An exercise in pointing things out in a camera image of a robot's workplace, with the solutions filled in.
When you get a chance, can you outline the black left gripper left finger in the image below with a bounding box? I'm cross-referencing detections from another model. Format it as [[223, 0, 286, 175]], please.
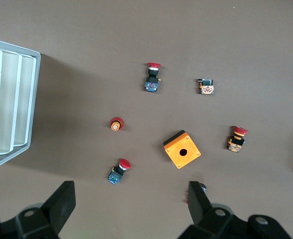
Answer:
[[0, 180, 77, 239]]

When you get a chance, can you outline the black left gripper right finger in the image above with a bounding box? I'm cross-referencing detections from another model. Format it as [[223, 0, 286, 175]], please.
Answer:
[[177, 181, 293, 239]]

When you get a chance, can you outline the red dome pushbutton blue block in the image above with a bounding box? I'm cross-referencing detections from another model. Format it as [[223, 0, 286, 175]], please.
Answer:
[[107, 158, 132, 186]]

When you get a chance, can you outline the red button orange block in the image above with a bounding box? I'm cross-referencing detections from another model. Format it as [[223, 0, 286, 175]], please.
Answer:
[[225, 125, 249, 153]]

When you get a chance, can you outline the red orange button head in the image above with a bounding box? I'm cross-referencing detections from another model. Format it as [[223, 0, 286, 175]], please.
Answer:
[[110, 117, 124, 132]]

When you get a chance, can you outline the grey slotted tray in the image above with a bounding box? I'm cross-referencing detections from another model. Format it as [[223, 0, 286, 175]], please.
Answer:
[[0, 36, 41, 174]]

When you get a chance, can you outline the orange black contact block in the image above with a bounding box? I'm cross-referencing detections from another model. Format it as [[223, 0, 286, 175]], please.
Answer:
[[195, 78, 216, 96]]

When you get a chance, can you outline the wide red mushroom emergency button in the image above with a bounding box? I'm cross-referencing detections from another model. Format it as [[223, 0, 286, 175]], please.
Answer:
[[144, 62, 162, 93]]

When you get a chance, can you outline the orange button enclosure box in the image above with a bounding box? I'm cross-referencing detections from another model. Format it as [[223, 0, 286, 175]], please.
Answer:
[[162, 129, 202, 170]]

